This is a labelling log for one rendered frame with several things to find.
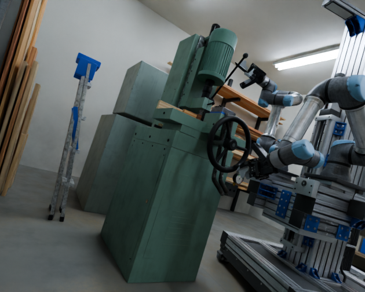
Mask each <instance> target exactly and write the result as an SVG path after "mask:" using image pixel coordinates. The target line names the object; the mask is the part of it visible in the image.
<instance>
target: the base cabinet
mask: <svg viewBox="0 0 365 292"><path fill-rule="evenodd" d="M213 168H214V167H213V165H212V164H211V163H210V161H209V160H208V159H205V158H201V157H199V156H196V155H193V154H190V153H187V152H185V151H182V150H179V149H176V148H173V147H169V146H166V145H162V144H157V143H152V142H149V141H145V140H140V139H137V138H132V140H131V143H130V146H129V149H128V152H127V155H126V158H125V161H124V164H123V167H122V170H121V173H120V176H119V179H118V182H117V185H116V188H115V191H114V194H113V197H112V200H111V203H110V206H109V209H108V212H107V215H106V218H105V221H104V224H103V227H102V230H101V233H100V234H101V236H102V237H103V239H104V241H105V243H106V245H107V247H108V249H109V250H110V252H111V254H112V256H113V258H114V260H115V261H116V263H117V265H118V267H119V269H120V270H121V272H122V274H123V276H124V278H125V279H126V281H127V283H151V282H191V281H195V279H196V276H197V273H198V270H199V266H200V263H201V260H202V257H203V253H204V250H205V247H206V243H207V240H208V237H209V233H210V230H211V226H212V224H213V220H214V217H215V214H216V211H217V207H218V204H219V201H220V197H221V195H220V193H219V192H218V190H217V188H216V187H215V185H214V183H213V182H212V179H211V177H212V172H213Z"/></svg>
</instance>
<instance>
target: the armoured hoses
mask: <svg viewBox="0 0 365 292"><path fill-rule="evenodd" d="M229 128H230V133H232V128H233V121H229ZM225 132H226V123H224V124H223V125H222V130H221V134H220V140H224V137H225ZM221 151H222V147H221V146H220V145H218V149H217V153H216V159H217V158H218V157H219V155H220V154H221ZM227 153H228V151H227V152H226V153H225V154H224V156H223V157H222V162H221V166H223V167H225V164H226V160H227ZM216 174H217V169H215V168H213V172H212V177H211V179H212V182H213V183H214V185H215V187H216V188H217V190H218V192H219V193H220V195H221V196H224V194H226V196H228V195H229V194H230V193H229V191H228V189H227V187H226V185H225V184H224V182H223V175H224V173H223V172H220V173H219V178H218V181H217V179H216ZM218 182H219V183H218ZM222 189H223V190H222Z"/></svg>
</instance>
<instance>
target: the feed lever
mask: <svg viewBox="0 0 365 292"><path fill-rule="evenodd" d="M248 56H249V55H248V53H244V54H243V58H242V59H241V61H240V62H239V63H238V64H237V66H236V67H235V68H234V69H233V70H232V72H231V73H230V74H229V75H228V77H227V78H226V80H225V82H224V84H225V83H226V81H227V80H228V79H229V78H230V76H231V75H232V74H233V73H234V71H235V70H236V69H237V68H238V66H239V65H240V64H241V62H242V61H243V60H244V59H246V58H248ZM222 87H223V85H222V86H220V87H219V88H218V89H217V91H216V92H215V93H214V94H213V96H212V97H209V100H211V101H213V102H214V99H213V98H214V96H215V95H216V94H217V93H218V92H219V90H220V89H221V88H222Z"/></svg>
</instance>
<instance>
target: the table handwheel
mask: <svg viewBox="0 0 365 292"><path fill-rule="evenodd" d="M229 121H234V122H236V123H238V124H240V125H241V127H242V129H243V131H244V134H245V137H246V146H245V148H243V147H240V146H238V145H237V141H236V140H235V139H232V138H231V133H230V128H229ZM224 123H226V128H227V137H228V138H226V139H225V140H219V139H214V136H215V134H216V132H217V130H218V128H219V127H220V126H221V125H222V124H224ZM206 143H207V155H208V157H209V161H210V163H211V164H212V165H213V167H214V168H215V169H217V170H218V171H220V172H223V173H231V172H234V171H236V170H237V169H236V168H234V167H233V166H232V167H223V166H221V165H219V164H218V162H219V161H220V159H221V158H222V157H223V156H224V154H225V153H226V152H227V150H229V151H234V150H235V149H236V148H237V149H240V150H242V151H244V153H243V156H242V157H241V159H240V161H239V162H238V163H237V164H236V165H241V164H242V163H243V162H245V161H246V160H247V158H248V155H249V153H250V148H251V135H250V131H249V128H248V126H247V125H246V123H245V122H244V121H243V120H242V119H241V118H239V117H237V116H233V115H229V116H225V117H223V118H221V119H219V120H218V121H217V122H216V123H215V124H214V126H213V127H212V128H211V131H210V133H209V136H208V139H207V140H206ZM213 145H216V146H218V145H220V146H221V147H224V150H223V151H222V153H221V154H220V155H219V157H218V158H217V159H215V157H214V154H213Z"/></svg>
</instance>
